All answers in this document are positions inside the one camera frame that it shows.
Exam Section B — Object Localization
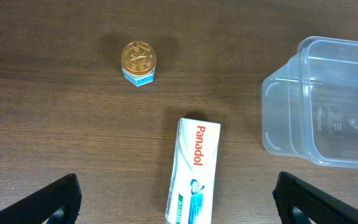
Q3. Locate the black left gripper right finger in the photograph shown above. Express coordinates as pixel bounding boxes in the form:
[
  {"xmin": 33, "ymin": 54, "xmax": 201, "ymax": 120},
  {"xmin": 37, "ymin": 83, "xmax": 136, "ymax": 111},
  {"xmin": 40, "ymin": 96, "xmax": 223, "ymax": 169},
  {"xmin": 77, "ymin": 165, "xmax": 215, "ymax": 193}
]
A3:
[{"xmin": 273, "ymin": 172, "xmax": 358, "ymax": 224}]

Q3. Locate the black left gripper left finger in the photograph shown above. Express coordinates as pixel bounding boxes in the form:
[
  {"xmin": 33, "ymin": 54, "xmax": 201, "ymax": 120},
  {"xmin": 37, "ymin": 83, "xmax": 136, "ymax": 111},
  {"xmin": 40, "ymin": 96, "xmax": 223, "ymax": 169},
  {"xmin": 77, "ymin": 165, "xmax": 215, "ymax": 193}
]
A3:
[{"xmin": 0, "ymin": 174, "xmax": 82, "ymax": 224}]

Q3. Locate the clear plastic container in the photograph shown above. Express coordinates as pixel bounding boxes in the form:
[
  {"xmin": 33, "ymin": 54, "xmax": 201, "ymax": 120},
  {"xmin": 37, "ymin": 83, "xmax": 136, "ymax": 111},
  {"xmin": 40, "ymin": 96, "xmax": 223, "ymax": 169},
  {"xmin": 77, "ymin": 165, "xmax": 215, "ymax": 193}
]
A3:
[{"xmin": 262, "ymin": 36, "xmax": 358, "ymax": 169}]

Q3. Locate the white Panadol box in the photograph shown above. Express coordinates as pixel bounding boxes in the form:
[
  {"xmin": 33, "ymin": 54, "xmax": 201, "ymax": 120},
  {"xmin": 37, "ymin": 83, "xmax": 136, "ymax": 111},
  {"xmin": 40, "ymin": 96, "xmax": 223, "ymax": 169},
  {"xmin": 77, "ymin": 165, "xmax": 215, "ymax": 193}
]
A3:
[{"xmin": 165, "ymin": 118, "xmax": 221, "ymax": 224}]

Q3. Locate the gold-lid balm jar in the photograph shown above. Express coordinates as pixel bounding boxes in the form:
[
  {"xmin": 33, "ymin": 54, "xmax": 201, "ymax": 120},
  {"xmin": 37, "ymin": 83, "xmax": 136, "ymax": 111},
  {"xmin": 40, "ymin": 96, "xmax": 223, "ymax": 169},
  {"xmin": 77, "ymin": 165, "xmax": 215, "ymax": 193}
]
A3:
[{"xmin": 121, "ymin": 41, "xmax": 157, "ymax": 86}]

